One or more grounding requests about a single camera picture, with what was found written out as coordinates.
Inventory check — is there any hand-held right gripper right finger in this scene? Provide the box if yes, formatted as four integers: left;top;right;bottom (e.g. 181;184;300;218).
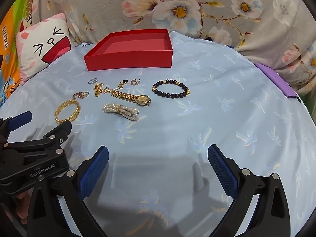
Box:
207;144;292;237

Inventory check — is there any white cat face pillow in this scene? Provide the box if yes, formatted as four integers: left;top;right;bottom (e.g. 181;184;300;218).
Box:
15;12;72;86

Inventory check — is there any person's left hand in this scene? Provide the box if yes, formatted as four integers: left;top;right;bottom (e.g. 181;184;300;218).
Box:
13;190;31;225

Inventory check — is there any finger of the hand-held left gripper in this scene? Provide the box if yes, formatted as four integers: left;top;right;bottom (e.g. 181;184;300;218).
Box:
0;111;33;144
7;120;72;155

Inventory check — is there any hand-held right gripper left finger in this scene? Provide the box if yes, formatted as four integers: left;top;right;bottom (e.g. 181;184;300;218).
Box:
26;146;109;237

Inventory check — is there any black bead bracelet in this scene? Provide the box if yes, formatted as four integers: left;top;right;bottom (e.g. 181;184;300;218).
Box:
151;79;190;99

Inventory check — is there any colourful cartoon sheet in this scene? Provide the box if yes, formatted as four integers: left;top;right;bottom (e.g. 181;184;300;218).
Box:
0;0;37;106

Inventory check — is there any gold necklace with black clover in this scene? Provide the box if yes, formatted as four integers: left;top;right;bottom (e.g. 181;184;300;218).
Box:
93;79;129;98

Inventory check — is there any grey floral blanket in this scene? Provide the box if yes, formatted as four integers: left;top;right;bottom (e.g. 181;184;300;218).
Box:
32;0;316;94

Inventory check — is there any gold ring with stone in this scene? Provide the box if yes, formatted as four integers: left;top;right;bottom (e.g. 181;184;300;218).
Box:
72;91;90;100

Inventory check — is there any gold wrist watch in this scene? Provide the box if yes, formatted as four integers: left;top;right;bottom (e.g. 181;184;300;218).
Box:
109;89;151;107

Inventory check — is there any light blue palm print cloth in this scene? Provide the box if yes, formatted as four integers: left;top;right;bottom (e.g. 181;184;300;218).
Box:
0;31;316;237

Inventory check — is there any red cardboard box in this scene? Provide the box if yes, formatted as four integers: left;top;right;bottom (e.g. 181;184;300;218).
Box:
83;29;174;72

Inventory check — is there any gold chain bracelet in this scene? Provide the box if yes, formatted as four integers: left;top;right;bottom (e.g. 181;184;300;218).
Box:
54;99;81;124

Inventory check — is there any purple board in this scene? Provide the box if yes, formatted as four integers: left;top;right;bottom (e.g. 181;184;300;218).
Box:
254;63;298;99

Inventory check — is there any pearl bracelet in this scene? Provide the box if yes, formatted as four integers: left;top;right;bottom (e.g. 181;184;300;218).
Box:
103;103;140;122

